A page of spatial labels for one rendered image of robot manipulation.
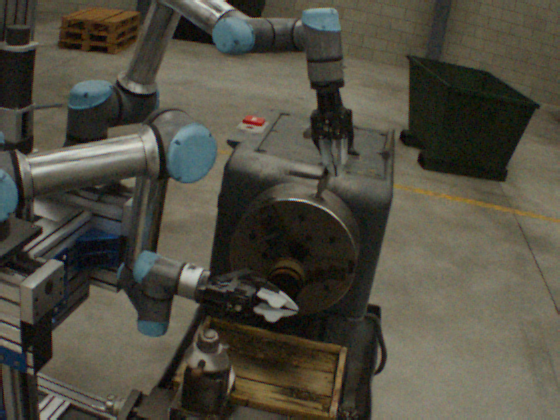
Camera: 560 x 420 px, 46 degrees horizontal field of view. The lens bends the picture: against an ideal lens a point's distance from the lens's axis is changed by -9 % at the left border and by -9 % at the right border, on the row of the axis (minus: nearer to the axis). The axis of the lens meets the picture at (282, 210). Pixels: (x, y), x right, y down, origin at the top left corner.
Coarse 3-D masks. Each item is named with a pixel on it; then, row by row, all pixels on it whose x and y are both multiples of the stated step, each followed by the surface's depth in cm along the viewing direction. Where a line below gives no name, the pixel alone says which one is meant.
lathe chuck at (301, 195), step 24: (288, 192) 173; (312, 192) 174; (288, 216) 170; (312, 216) 169; (336, 216) 169; (240, 240) 174; (264, 240) 173; (312, 240) 172; (336, 240) 170; (240, 264) 177; (264, 264) 176; (312, 288) 176; (336, 288) 175; (312, 312) 179
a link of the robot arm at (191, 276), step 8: (192, 264) 151; (184, 272) 150; (192, 272) 150; (200, 272) 151; (184, 280) 149; (192, 280) 149; (200, 280) 150; (184, 288) 150; (192, 288) 149; (184, 296) 151; (192, 296) 150
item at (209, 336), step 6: (210, 330) 120; (198, 336) 120; (204, 336) 119; (210, 336) 119; (216, 336) 120; (198, 342) 121; (204, 342) 119; (210, 342) 119; (216, 342) 120; (198, 348) 120; (204, 348) 120; (210, 348) 119; (216, 348) 120
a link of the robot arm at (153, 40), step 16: (160, 0) 166; (160, 16) 169; (176, 16) 171; (144, 32) 173; (160, 32) 172; (144, 48) 175; (160, 48) 176; (128, 64) 181; (144, 64) 178; (160, 64) 181; (128, 80) 181; (144, 80) 181; (128, 96) 182; (144, 96) 183; (128, 112) 183; (144, 112) 187
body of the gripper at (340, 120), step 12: (312, 84) 143; (336, 84) 141; (324, 96) 141; (336, 96) 145; (324, 108) 144; (336, 108) 143; (312, 120) 143; (324, 120) 144; (336, 120) 142; (348, 120) 147; (312, 132) 143; (324, 132) 145; (336, 132) 143
